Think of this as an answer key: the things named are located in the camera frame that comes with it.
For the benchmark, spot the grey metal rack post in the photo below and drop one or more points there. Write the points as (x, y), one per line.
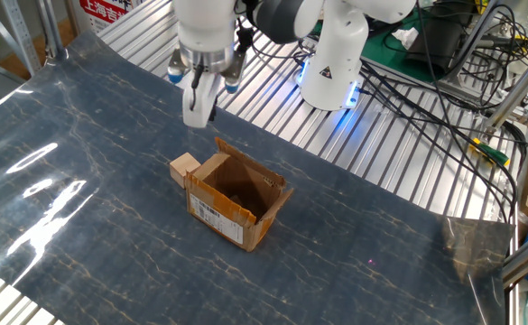
(51, 31)

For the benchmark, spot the aluminium frame post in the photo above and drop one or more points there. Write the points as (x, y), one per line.
(516, 90)

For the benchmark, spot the red white printed sign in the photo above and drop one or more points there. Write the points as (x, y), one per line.
(103, 13)

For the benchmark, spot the perforated grey rack post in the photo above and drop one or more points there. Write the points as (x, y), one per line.
(20, 27)

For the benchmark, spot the light wooden cube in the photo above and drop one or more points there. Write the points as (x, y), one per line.
(182, 169)

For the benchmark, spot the dark blue marbled mat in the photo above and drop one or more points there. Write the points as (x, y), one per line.
(110, 225)

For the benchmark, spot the crumpled white paper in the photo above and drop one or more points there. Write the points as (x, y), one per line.
(405, 37)

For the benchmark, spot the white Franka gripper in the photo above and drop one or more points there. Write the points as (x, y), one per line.
(205, 97)

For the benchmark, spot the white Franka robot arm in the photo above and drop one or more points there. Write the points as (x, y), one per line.
(336, 54)

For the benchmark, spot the black electronic device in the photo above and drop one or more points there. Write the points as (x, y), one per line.
(444, 36)

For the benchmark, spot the open brown cardboard box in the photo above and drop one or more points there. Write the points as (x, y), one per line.
(218, 216)

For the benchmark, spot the green cutting mat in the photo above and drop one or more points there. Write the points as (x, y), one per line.
(381, 49)

